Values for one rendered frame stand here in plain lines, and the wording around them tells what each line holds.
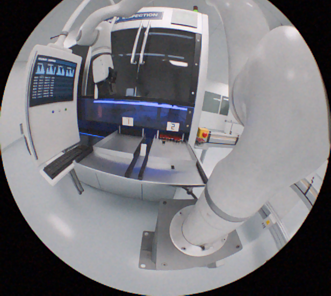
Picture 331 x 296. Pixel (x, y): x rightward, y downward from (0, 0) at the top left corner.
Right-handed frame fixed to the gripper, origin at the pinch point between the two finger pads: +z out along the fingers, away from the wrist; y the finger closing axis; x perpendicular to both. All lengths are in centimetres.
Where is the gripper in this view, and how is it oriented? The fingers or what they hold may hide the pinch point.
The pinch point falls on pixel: (107, 92)
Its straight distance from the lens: 45.1
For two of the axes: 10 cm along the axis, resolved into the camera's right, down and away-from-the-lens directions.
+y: 9.1, 1.7, -3.9
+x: 4.2, -4.8, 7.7
